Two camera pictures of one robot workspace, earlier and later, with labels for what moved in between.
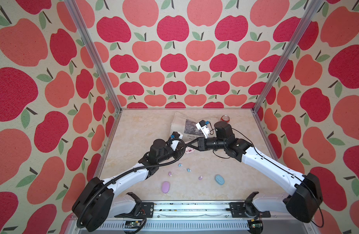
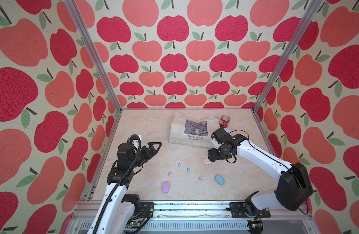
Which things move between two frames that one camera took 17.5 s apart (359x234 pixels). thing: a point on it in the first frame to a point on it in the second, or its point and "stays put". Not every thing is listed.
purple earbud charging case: (165, 186) stays put
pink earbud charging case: (189, 149) to (207, 161)
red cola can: (225, 118) stays put
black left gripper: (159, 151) to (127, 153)
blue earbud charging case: (219, 179) stays put
